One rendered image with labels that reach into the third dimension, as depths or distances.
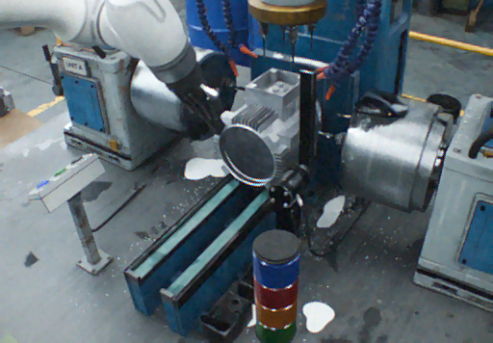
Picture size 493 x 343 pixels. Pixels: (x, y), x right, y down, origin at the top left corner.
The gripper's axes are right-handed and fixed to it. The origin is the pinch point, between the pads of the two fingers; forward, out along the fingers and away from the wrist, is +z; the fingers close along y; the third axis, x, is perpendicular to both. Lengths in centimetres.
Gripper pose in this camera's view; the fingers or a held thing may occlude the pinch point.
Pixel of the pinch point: (214, 121)
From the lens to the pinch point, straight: 107.3
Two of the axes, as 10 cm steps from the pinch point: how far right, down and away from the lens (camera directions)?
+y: -8.4, -2.8, 4.6
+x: -4.5, 8.4, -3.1
